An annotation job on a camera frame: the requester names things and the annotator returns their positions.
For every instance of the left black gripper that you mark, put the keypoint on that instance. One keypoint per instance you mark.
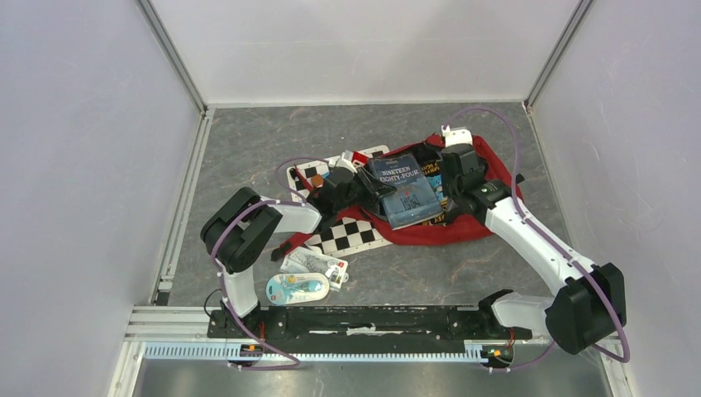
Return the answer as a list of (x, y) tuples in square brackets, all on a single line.
[(376, 188)]

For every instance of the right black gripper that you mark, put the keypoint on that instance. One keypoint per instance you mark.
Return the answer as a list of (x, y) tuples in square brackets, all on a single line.
[(447, 190)]

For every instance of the red student backpack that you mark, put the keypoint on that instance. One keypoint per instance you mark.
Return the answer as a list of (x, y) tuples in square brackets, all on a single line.
[(463, 228)]

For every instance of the blue black treehouse book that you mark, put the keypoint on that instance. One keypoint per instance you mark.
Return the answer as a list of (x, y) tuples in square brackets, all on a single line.
[(432, 170)]

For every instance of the dark blue book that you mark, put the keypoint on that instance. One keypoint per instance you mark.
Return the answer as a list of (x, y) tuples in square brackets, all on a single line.
[(413, 199)]

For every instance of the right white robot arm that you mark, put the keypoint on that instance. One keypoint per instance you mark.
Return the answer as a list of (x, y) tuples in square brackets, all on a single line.
[(587, 302)]

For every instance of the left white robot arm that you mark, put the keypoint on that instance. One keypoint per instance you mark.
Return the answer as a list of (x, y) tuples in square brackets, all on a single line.
[(238, 232)]

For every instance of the red window toy block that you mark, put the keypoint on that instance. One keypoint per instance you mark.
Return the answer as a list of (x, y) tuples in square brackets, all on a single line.
[(359, 159)]

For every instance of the black white chess mat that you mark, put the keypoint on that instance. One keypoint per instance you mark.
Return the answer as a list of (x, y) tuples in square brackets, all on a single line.
[(348, 236)]

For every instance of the brown blue green block stack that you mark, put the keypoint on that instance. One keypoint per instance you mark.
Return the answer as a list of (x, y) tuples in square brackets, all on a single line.
[(317, 181)]

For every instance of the packaged ruler set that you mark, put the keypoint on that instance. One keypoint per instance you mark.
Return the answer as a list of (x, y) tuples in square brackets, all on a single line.
[(304, 260)]

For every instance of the blue packaged correction tape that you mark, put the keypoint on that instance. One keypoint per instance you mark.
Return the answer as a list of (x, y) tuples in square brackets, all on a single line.
[(287, 289)]

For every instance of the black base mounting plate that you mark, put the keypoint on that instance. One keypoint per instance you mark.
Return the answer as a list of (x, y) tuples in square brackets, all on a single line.
[(377, 329)]

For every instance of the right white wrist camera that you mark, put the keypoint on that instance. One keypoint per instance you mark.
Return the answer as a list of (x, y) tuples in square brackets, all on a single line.
[(456, 136)]

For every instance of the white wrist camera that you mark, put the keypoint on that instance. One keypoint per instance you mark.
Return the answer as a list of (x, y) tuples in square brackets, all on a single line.
[(345, 161), (456, 136)]

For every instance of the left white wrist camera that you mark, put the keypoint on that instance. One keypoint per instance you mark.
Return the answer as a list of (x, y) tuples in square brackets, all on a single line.
[(345, 161)]

